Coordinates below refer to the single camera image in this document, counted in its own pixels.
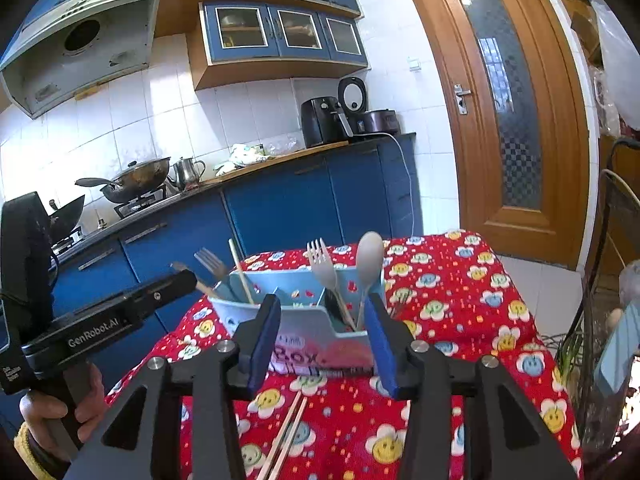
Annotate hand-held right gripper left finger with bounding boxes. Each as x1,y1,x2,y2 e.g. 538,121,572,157
65,292,283,480

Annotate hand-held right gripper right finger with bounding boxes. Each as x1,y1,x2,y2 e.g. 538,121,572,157
364,294,581,480

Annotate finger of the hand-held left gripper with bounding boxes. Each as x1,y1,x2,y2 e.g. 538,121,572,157
125,269,198,318

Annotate light blue utensil box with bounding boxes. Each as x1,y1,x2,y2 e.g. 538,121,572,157
207,267,386,373

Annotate beige plastic spoon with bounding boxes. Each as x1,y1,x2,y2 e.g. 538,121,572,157
354,231,385,328

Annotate beige plastic fork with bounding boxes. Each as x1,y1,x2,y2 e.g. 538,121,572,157
306,238,351,321

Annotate person's left forearm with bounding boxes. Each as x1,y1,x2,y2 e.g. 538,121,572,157
10,422,51,480

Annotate person's left hand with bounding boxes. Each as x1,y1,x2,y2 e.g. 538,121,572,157
20,360,108,466

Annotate metal fork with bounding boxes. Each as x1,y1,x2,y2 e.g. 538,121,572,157
194,247,227,281

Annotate black pan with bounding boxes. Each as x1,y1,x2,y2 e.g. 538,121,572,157
47,195,87,243

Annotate red floral tablecloth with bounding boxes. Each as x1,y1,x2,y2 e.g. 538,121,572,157
105,230,583,480

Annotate gas stove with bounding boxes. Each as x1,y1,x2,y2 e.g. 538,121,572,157
50,185,168,256

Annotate steel wok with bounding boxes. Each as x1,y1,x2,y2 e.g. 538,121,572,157
75,156,172,205

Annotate steel kettle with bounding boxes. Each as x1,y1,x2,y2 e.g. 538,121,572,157
167,156,207,193

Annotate blue base cabinets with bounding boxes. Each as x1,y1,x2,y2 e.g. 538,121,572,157
0,132,423,441

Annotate white kitchen cloth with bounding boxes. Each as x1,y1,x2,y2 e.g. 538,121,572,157
214,142,273,177

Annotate grey range hood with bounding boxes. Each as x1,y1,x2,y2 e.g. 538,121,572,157
0,0,161,121

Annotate wooden door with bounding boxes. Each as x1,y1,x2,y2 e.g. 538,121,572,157
400,0,598,268

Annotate dark pressure cooker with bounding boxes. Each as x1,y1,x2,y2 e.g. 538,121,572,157
367,108,401,136

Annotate black air fryer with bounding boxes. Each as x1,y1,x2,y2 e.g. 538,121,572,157
300,96,358,149

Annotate light blue cloth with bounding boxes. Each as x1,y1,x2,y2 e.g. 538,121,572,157
595,305,640,396

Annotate black rice cooker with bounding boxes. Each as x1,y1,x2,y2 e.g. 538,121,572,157
337,76,373,136

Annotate black metal chair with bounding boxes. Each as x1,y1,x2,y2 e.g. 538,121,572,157
570,137,640,461

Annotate white plastic bag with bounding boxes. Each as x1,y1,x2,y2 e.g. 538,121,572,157
592,0,640,136

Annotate wooden shelf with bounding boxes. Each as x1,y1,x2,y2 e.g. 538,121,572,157
550,0,603,68

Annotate black utensil handle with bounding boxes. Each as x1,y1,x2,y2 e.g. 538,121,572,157
324,290,353,331

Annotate white power cable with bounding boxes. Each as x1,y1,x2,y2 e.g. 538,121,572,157
350,131,418,238

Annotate metal door handle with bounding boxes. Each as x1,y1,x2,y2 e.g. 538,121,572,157
452,84,473,115

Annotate glass-door wall cabinet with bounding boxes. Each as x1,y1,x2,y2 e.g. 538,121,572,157
187,1,371,91

